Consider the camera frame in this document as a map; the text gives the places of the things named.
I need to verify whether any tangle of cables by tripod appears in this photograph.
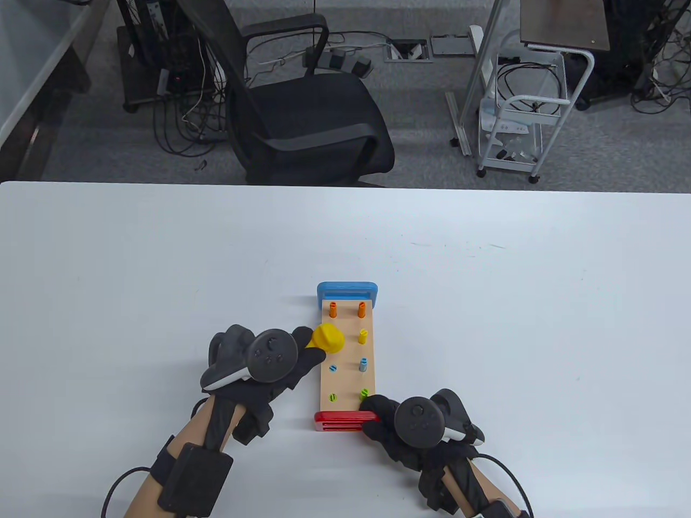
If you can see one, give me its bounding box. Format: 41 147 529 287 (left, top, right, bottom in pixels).
632 32 691 114

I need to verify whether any white rolling cart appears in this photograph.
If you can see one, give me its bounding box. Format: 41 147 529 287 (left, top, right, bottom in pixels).
475 46 595 184

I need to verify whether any brown side tabletop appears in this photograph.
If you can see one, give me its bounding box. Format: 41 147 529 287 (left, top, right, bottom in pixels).
520 0 611 52

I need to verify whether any grey right hand controller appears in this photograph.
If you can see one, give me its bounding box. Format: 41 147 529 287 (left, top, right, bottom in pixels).
394 388 485 449

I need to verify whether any grey left hand controller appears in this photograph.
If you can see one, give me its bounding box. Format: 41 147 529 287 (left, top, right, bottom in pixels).
200 324 299 393

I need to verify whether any aluminium frame stand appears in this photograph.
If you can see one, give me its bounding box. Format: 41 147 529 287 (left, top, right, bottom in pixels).
445 0 513 157

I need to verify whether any tangle of black floor cables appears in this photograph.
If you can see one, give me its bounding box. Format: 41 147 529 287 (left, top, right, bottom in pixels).
153 81 230 158

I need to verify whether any grey floor cover plate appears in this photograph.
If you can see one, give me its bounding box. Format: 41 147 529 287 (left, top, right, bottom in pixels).
430 35 476 57

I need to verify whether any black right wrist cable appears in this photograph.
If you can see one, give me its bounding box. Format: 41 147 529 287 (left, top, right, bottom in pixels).
475 453 535 518

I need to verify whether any yellow toy hammer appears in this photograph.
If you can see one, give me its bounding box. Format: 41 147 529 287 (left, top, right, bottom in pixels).
312 323 346 354

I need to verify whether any person's right forearm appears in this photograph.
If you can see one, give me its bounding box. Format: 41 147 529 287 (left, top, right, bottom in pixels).
443 453 532 518

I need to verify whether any grey desk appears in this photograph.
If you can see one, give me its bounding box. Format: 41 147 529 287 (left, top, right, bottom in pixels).
0 0 109 181

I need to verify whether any black power strip with adapters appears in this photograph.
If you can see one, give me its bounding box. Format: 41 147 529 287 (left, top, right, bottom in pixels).
303 46 373 79

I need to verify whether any grey hand controller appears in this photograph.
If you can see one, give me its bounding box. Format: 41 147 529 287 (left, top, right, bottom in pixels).
394 388 485 449
200 324 299 393

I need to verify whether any rainbow hammer bench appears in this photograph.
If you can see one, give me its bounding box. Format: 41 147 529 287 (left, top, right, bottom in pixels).
314 281 384 434

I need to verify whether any open floor outlet box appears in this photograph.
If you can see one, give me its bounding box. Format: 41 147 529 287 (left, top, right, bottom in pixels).
384 39 433 64

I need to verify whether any black left wrist sensor box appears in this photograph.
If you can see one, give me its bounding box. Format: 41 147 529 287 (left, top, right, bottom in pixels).
151 436 234 517

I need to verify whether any person's right hand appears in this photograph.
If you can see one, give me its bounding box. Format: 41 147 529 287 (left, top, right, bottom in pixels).
359 394 481 510

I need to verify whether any wooden plank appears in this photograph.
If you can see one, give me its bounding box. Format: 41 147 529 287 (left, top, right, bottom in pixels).
327 302 371 404

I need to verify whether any person's left hand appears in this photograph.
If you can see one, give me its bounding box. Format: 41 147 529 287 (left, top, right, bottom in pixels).
202 325 329 446

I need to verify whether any black office chair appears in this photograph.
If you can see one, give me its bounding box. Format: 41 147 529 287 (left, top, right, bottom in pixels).
175 0 396 188

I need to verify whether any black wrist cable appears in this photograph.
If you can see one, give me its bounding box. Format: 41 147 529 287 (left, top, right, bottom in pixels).
101 397 211 518
475 453 535 518

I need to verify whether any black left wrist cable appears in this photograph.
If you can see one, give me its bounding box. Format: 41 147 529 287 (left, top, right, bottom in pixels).
101 397 211 518

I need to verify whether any black equipment rack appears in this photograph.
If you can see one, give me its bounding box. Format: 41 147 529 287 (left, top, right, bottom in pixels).
116 0 227 114

